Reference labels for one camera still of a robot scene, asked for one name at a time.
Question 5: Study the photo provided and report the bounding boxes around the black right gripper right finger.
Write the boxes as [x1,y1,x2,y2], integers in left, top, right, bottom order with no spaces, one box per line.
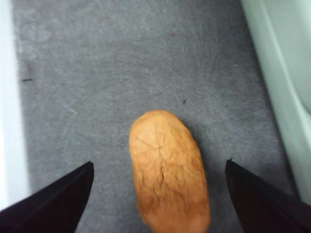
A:
[225,158,311,233]

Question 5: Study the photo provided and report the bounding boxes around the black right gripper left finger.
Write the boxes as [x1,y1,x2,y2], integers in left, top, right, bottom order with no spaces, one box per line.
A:
[0,161,95,233]

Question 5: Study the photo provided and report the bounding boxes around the brown potato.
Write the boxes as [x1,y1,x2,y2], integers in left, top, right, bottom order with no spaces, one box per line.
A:
[128,109,211,233]

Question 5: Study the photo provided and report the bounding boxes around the mint green breakfast machine base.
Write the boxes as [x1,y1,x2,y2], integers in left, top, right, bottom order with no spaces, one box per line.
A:
[240,0,311,204]

